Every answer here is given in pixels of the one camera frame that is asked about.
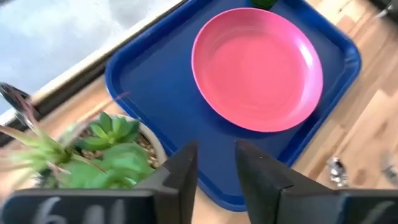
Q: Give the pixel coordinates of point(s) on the black aluminium table frame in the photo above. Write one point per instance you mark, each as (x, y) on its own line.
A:
(71, 79)

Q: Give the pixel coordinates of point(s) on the succulent plant in white pot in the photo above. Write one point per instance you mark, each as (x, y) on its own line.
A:
(118, 155)

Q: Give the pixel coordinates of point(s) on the pink plastic plate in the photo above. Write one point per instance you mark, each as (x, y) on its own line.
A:
(255, 71)

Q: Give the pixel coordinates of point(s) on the green translucent plastic cup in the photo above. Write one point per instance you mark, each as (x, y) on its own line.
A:
(264, 3)

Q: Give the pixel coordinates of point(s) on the black triangular frame bracket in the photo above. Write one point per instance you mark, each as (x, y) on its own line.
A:
(12, 96)

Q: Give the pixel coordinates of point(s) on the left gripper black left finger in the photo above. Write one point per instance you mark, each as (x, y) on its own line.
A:
(124, 205)

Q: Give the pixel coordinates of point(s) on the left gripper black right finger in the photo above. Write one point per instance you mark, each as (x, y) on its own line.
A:
(295, 202)

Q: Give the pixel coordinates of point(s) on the blue plastic tray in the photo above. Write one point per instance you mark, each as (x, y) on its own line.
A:
(161, 77)

